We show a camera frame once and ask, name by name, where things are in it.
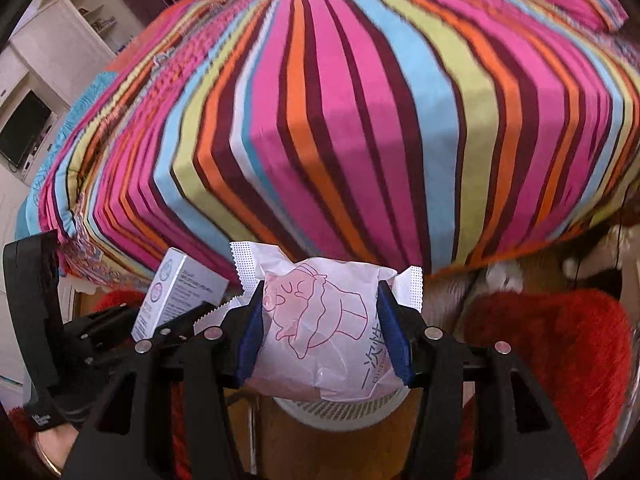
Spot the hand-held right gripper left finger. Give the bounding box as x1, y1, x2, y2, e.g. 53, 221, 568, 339
67, 280, 266, 480

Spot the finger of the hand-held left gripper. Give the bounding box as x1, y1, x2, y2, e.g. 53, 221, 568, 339
65, 304, 144, 357
150, 300, 217, 347

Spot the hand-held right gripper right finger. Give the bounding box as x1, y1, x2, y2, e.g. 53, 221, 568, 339
377, 280, 590, 480

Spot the small grey white box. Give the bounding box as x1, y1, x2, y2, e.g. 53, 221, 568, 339
131, 247, 231, 341

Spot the white packet with pink print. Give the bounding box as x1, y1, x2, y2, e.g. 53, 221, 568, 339
230, 241, 426, 403

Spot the white trash bin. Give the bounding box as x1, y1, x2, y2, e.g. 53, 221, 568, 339
277, 390, 408, 432

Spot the person's left forearm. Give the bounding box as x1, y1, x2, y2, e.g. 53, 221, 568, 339
32, 422, 83, 480

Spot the white fluffy cloth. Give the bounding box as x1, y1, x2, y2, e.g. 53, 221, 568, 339
484, 260, 523, 292

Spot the gold bangle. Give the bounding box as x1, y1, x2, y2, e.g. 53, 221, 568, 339
35, 437, 63, 480

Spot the blue patterned sheet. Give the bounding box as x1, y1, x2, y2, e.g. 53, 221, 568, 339
14, 72, 117, 241

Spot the red fluffy rug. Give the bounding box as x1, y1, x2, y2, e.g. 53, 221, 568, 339
7, 287, 633, 480

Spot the black television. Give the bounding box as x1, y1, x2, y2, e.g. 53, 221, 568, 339
0, 90, 54, 169

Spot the striped colourful blanket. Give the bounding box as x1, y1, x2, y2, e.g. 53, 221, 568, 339
37, 0, 640, 283

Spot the white cabinet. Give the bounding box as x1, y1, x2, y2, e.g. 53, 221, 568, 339
9, 0, 132, 113

